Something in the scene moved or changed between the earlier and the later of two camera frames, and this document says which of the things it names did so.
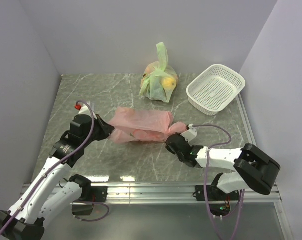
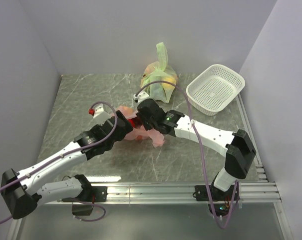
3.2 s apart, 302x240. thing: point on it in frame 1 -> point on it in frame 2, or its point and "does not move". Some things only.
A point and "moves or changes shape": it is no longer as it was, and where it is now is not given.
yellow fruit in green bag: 168,83 does not move
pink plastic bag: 130,125 moves or changes shape
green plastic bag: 158,80 does not move
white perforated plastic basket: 215,90 does not move
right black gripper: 169,148 -> 147,127
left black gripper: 106,129 -> 127,127
